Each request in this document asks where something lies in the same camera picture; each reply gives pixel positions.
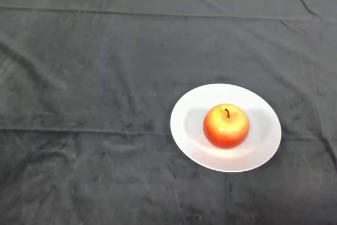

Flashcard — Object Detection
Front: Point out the red yellow apple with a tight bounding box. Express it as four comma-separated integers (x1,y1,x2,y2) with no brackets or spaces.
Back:
202,103,250,150

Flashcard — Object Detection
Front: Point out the white round plate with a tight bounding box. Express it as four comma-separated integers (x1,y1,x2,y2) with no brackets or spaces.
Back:
170,83,282,173

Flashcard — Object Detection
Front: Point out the dark grey cloth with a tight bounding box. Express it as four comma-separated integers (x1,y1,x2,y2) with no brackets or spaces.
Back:
0,0,337,225

